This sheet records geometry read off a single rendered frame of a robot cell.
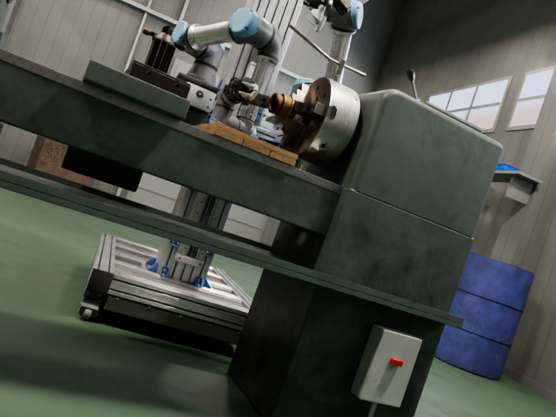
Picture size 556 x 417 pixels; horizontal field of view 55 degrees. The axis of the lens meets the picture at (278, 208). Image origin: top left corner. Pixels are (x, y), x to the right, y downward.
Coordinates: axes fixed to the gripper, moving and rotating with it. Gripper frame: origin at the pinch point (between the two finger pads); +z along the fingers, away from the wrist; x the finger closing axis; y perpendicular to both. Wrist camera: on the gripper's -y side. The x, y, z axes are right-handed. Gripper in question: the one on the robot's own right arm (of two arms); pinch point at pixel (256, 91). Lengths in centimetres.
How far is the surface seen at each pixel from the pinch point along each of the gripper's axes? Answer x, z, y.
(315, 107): 1.3, 9.8, -18.8
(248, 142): -19.5, 14.9, 1.3
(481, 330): -73, -164, -305
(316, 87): 11.7, -4.9, -22.6
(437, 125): 12, 17, -64
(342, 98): 8.3, 9.6, -27.7
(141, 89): -17.5, 20.5, 38.2
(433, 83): 240, -526, -419
